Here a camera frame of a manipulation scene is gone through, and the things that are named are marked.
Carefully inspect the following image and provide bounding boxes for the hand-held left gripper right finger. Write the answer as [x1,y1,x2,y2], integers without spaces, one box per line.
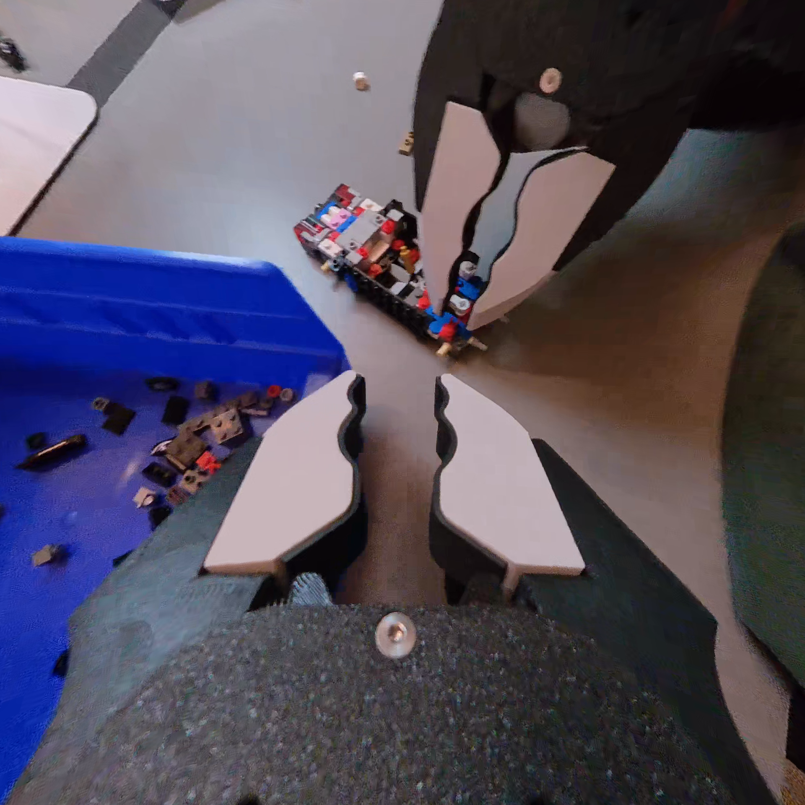
[429,374,587,595]

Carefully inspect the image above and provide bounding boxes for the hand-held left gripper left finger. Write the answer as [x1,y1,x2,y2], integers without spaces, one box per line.
[203,370,367,593]

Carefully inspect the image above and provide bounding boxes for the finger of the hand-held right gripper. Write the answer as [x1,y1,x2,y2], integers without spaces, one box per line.
[418,100,504,310]
[466,150,617,330]

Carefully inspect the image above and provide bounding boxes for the partly built lego car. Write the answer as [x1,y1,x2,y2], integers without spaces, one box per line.
[295,184,491,359]

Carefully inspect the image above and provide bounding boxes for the small lego bricks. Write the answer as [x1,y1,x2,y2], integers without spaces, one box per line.
[19,375,298,567]

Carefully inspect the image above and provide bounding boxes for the blue plastic bin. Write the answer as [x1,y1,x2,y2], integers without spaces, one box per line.
[0,237,351,805]

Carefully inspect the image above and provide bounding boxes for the person's green sweatshirt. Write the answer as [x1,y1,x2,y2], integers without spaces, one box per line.
[721,224,805,686]

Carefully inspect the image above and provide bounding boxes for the white book stand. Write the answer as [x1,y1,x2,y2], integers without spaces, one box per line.
[0,76,99,236]

